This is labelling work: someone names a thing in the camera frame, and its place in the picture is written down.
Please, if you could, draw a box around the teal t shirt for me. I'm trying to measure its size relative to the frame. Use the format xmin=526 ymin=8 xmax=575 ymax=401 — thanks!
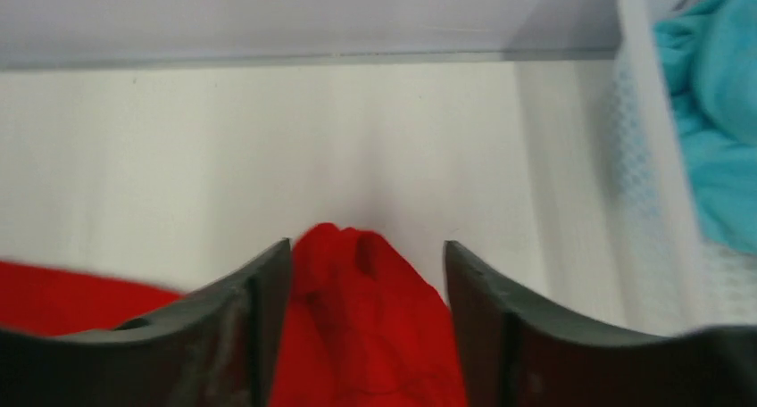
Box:
xmin=653 ymin=0 xmax=756 ymax=253

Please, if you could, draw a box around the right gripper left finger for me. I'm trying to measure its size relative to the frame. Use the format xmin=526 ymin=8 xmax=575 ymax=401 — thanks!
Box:
xmin=1 ymin=239 xmax=292 ymax=406

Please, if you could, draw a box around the white plastic basket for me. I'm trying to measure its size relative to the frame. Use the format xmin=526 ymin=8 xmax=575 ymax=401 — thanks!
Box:
xmin=609 ymin=0 xmax=756 ymax=335

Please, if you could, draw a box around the red t shirt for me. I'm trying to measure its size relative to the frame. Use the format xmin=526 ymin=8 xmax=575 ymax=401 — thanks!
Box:
xmin=1 ymin=223 xmax=467 ymax=406

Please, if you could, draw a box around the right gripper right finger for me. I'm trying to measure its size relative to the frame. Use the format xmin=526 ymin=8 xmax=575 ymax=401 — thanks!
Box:
xmin=444 ymin=241 xmax=756 ymax=406

